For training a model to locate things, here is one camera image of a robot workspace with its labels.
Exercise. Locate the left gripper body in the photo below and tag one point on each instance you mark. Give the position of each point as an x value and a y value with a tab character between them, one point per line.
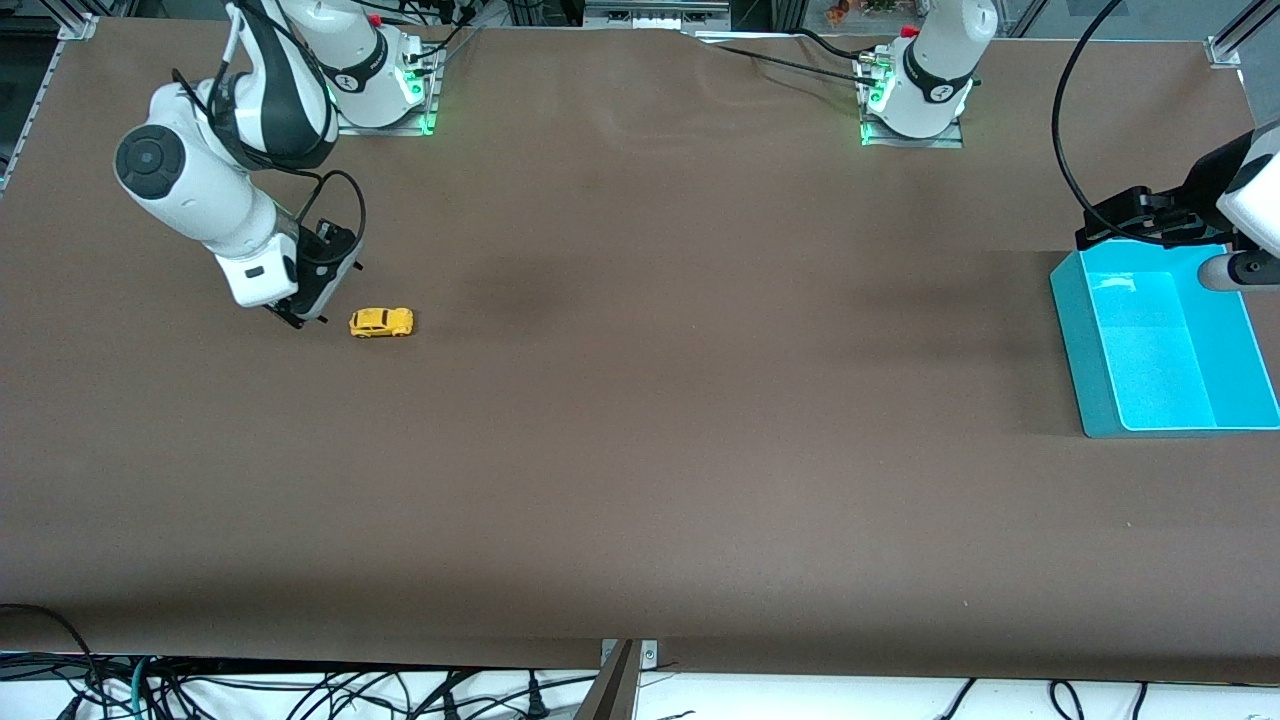
1197	191

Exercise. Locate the yellow beetle toy car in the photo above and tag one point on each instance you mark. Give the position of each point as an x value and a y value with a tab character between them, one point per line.
381	322

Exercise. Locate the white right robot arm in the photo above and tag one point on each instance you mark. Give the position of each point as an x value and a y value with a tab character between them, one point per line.
190	190

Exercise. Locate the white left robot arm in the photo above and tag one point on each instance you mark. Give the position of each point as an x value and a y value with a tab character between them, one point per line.
935	70

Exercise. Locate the teal plastic bin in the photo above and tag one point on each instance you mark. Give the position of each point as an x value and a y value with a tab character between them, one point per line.
1150	350

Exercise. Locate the brown table cover sheet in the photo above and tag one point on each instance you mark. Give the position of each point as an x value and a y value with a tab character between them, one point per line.
640	450

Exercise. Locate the small orange figure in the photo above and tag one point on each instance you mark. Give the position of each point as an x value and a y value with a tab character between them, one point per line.
838	12

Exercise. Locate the dark metal beam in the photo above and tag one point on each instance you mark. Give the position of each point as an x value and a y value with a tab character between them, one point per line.
610	690

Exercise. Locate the aluminium frame profile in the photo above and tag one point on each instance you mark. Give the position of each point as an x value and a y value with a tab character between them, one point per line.
1240	30

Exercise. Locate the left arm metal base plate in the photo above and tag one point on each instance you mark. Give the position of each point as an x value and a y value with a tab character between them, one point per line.
950	142

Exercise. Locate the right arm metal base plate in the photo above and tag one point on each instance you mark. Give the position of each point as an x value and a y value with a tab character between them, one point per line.
400	125

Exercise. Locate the aluminium table edge rail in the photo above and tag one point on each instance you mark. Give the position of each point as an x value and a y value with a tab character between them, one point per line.
78	25

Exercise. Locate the grey metal frame box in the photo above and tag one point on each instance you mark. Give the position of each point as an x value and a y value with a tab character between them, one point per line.
655	15

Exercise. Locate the small metal table bracket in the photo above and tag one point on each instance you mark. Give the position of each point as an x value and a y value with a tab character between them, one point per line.
650	655

